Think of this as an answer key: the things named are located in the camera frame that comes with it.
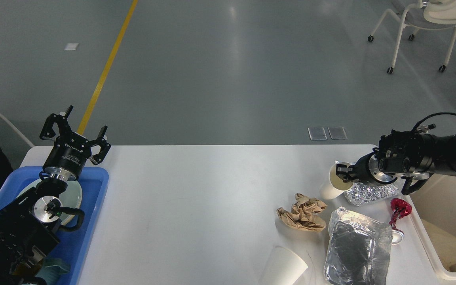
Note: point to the brown paper bag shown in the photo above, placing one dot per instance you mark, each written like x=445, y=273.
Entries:
x=443, y=242

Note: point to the brown paper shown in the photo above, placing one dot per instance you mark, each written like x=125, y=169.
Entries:
x=304, y=214

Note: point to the red foil wrapper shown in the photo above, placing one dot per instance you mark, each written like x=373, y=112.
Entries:
x=400, y=209

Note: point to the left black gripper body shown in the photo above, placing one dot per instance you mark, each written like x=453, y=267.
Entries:
x=68, y=157

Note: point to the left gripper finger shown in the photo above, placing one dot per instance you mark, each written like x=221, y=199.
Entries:
x=104, y=147
x=56, y=125

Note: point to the blue plastic tray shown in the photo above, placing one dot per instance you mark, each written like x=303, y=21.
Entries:
x=73, y=246

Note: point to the foil tray container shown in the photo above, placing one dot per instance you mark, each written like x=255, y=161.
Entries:
x=359, y=249

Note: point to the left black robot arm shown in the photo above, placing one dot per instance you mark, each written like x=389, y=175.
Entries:
x=57, y=216

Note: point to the floor socket plate left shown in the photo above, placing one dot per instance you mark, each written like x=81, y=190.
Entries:
x=317, y=134

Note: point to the white paper cup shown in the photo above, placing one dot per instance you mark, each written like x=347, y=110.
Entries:
x=334, y=186
x=283, y=267

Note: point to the floor socket plate right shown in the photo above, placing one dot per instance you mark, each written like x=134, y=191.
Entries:
x=337, y=133

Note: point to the white office chair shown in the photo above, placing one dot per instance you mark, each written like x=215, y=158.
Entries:
x=432, y=15

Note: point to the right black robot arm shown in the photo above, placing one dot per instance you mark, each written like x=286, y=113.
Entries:
x=413, y=156

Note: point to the beige plastic bin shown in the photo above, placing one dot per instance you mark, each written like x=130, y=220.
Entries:
x=436, y=203

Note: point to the white paper cup lying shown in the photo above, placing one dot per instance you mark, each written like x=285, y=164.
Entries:
x=283, y=267

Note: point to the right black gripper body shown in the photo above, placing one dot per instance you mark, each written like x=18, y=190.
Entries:
x=366, y=171

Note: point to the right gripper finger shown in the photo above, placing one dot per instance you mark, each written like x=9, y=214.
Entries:
x=346, y=172

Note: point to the aluminium foil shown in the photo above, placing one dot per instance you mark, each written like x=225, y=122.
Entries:
x=362, y=194

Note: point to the teal mug yellow inside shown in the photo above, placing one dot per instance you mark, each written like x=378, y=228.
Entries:
x=46, y=272

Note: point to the floor socket plate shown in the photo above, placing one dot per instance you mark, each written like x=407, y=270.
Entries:
x=337, y=133
x=317, y=134

